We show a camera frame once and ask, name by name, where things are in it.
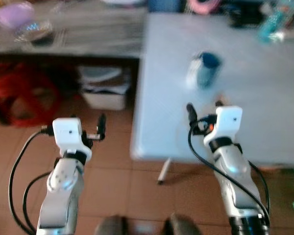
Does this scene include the white and teal mug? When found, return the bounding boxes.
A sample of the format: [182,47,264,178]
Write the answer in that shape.
[186,51,222,90]

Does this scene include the white storage bin with papers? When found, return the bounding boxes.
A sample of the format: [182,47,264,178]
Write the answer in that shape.
[78,66,131,111]

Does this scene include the metal table leg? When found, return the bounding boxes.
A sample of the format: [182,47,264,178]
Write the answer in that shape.
[157,157,172,186]

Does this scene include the red plastic stool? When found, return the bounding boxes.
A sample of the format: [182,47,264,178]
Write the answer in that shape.
[0,61,63,128]

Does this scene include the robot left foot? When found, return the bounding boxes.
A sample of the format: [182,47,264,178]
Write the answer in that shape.
[94,215,128,235]

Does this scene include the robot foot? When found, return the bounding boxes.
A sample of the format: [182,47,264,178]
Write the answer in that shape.
[94,215,128,235]
[164,212,202,235]

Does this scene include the black item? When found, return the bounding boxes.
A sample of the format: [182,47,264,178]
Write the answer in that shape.
[227,2,266,28]

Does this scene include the clear glass bowl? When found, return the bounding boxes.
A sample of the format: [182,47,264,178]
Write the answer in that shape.
[15,20,55,43]

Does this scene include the teal patterned bottle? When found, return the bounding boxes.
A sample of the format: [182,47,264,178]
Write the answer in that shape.
[257,0,294,44]

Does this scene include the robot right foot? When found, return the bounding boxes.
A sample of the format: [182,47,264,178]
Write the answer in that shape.
[164,212,202,235]

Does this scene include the blue container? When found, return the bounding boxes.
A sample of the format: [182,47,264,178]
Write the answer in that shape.
[147,0,183,13]

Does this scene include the purple plastic bowl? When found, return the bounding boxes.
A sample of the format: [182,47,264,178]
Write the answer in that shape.
[0,2,36,30]

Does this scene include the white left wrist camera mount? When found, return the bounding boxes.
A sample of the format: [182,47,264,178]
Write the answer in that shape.
[52,117,93,163]

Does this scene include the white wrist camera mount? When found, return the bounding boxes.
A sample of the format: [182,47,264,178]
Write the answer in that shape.
[52,117,93,163]
[204,106,244,147]

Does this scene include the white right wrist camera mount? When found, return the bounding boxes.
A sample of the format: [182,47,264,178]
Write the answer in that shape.
[204,106,244,147]

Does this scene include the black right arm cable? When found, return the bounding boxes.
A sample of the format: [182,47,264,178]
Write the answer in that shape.
[188,117,270,227]

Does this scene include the pink ring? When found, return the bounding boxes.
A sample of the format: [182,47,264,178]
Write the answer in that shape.
[186,0,221,15]

